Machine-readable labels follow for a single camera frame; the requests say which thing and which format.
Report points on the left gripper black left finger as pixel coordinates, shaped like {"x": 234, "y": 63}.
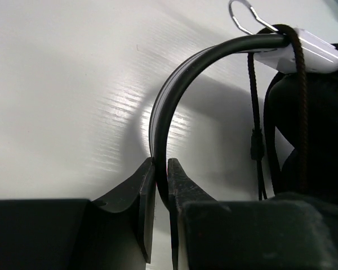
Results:
{"x": 112, "y": 232}

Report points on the black and white headphones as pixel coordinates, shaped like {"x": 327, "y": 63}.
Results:
{"x": 294, "y": 95}

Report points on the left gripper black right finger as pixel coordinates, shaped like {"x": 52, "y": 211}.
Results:
{"x": 289, "y": 231}

